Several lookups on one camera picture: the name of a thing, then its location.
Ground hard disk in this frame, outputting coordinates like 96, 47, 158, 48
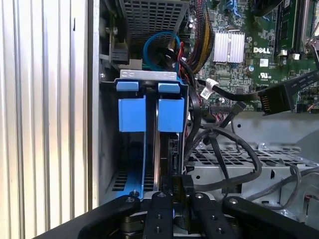
154, 82, 187, 181

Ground green motherboard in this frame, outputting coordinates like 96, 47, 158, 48
179, 0, 319, 118

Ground empty blue disk carrier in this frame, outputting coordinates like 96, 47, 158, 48
116, 80, 148, 201

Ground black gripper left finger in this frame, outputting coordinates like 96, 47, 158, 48
77, 191, 174, 239

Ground grey thin wire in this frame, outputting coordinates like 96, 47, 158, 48
245, 163, 319, 203

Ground silver power supply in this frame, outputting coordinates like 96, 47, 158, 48
119, 0, 190, 36

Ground black flat wire with connector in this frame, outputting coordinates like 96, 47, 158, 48
257, 71, 319, 118

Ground grey metal drive cage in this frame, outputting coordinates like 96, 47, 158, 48
185, 111, 319, 219

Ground black PC case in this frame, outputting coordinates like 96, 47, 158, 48
86, 0, 319, 239

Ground blue data cable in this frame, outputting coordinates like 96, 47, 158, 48
143, 30, 180, 76

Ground silver finned heatsink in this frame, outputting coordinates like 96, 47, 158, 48
212, 30, 246, 63

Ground black wire with white tag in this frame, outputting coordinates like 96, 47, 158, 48
193, 77, 261, 102

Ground grey disk bay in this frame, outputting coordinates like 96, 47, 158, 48
99, 69, 190, 203

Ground black round cable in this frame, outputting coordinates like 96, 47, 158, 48
178, 59, 203, 160

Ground coloured wire bundle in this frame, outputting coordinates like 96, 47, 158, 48
188, 0, 215, 74

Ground black power wire with connector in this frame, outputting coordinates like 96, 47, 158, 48
160, 125, 263, 200

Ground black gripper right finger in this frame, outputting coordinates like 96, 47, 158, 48
183, 175, 319, 239

